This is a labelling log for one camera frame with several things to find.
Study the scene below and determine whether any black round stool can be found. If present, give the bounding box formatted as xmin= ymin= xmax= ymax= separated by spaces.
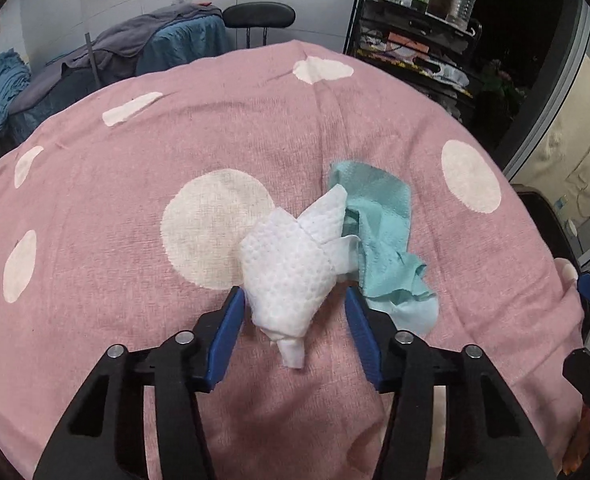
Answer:
xmin=222 ymin=1 xmax=296 ymax=49

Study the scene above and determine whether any black wire storage cart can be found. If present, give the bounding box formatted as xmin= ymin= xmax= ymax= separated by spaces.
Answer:
xmin=342 ymin=0 xmax=482 ymax=126

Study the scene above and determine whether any grey door frame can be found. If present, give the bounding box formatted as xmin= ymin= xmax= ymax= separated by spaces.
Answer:
xmin=492 ymin=0 xmax=590 ymax=180

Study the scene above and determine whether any grey blanket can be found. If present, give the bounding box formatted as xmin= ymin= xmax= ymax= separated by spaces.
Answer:
xmin=8 ymin=3 xmax=222 ymax=115

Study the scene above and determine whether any potted plant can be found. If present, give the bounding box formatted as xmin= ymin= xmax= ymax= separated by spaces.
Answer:
xmin=481 ymin=60 xmax=528 ymax=105

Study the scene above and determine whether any dark trash bin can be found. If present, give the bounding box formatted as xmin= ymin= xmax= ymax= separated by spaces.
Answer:
xmin=512 ymin=184 xmax=579 ymax=285

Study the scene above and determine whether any massage bed with blue cover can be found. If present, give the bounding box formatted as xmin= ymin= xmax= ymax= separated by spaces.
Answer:
xmin=0 ymin=3 xmax=230 ymax=158

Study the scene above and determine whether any teal tissue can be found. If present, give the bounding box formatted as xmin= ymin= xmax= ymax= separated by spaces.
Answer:
xmin=328 ymin=160 xmax=439 ymax=336

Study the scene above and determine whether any pink dotted bed cover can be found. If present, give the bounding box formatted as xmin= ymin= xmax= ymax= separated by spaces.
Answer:
xmin=0 ymin=41 xmax=583 ymax=479

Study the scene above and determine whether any clear plastic bottle red cap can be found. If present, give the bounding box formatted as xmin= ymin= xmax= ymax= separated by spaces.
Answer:
xmin=447 ymin=0 xmax=476 ymax=32

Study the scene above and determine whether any white paper towel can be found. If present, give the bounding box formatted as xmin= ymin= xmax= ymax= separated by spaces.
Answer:
xmin=238 ymin=184 xmax=360 ymax=370

